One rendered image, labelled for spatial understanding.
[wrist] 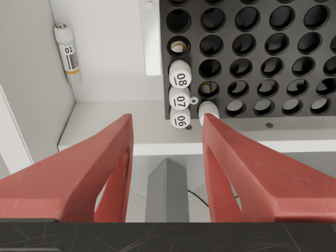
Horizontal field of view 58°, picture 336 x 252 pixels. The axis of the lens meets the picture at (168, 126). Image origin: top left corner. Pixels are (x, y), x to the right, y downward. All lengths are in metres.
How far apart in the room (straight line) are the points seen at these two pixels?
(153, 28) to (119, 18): 0.03
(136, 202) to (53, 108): 1.53
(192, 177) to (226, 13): 1.38
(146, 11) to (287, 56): 0.10
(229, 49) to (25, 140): 0.13
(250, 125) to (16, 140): 0.16
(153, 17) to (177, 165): 1.24
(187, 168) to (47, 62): 1.28
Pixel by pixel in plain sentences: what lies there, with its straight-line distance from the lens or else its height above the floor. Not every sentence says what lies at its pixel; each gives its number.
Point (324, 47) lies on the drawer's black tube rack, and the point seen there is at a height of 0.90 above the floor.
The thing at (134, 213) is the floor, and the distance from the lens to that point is 1.82.
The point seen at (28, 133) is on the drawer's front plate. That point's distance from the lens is 0.20.
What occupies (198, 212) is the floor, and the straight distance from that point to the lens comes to 1.81.
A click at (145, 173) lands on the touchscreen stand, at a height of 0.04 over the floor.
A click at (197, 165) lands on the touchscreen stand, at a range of 1.46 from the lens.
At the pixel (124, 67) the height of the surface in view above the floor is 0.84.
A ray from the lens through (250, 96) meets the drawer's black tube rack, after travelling 0.20.
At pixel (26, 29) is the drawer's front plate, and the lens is 0.21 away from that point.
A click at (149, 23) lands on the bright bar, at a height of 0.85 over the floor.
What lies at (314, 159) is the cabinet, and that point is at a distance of 0.56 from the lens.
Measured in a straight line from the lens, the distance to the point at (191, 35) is 0.17.
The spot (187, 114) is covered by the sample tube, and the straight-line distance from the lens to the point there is 0.18.
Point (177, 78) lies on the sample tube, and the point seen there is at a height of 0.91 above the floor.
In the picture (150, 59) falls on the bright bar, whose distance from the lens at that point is 0.23.
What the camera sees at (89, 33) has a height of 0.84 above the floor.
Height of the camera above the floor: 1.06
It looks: 52 degrees down
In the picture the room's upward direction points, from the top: 180 degrees counter-clockwise
